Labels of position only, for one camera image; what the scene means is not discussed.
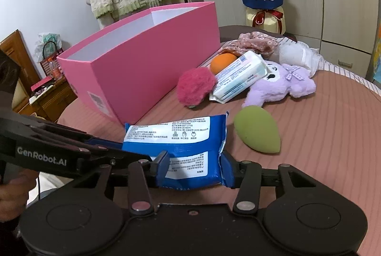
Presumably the pink floral cloth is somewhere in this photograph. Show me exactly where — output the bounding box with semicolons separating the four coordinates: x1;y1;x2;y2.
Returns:
219;31;279;59

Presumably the blue wet wipes packet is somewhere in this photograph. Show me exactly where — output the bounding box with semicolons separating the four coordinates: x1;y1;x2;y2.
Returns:
123;113;229;188

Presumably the brown bed end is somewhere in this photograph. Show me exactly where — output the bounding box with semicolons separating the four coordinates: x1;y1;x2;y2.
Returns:
219;25;298;44

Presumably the small red box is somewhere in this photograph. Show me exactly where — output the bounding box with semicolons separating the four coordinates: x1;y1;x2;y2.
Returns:
30;79;52;93

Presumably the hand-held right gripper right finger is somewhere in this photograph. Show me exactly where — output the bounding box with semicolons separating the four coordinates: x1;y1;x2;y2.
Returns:
221;150;317;215

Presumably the purple plush toy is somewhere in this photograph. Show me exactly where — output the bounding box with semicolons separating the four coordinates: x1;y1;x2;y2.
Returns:
242;60;316;109

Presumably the white cloth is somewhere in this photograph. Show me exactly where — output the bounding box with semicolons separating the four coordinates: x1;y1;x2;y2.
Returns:
272;36;323;78

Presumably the green makeup sponge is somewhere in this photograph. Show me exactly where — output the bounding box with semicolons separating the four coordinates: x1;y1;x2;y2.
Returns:
233;105;282;154

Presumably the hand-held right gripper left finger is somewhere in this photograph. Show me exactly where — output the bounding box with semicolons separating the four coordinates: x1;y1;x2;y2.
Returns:
71;150;171;215

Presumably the person's left hand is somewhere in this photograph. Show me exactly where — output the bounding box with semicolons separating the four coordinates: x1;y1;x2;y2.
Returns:
0;169;40;224

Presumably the white plastic bag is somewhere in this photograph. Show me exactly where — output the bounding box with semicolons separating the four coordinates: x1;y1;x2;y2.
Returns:
34;32;63;63

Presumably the checked basket bag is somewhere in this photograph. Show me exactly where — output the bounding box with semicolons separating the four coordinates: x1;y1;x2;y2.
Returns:
39;40;64;81

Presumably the pink cardboard box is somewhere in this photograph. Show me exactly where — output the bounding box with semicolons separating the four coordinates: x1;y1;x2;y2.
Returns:
56;1;221;125

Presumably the black cable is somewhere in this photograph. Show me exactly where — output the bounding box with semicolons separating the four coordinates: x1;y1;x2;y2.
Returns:
36;175;43;203

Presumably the red fluffy pompom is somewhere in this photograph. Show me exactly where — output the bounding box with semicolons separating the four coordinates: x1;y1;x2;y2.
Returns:
178;67;217;108

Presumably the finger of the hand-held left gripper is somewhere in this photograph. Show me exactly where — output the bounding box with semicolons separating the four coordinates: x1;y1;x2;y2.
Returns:
30;122;124;152
76;149;153;178

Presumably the white wet wipes packet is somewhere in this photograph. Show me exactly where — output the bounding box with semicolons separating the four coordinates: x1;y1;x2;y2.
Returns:
208;50;276;103

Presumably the orange makeup sponge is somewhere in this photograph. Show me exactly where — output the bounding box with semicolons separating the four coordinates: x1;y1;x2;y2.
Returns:
210;53;239;74

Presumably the colourful gift bag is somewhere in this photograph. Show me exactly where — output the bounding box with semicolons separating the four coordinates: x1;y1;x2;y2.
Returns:
371;33;381;82

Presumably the wooden bedside cabinet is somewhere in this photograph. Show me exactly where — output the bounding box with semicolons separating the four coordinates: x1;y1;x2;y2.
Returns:
28;78;78;123

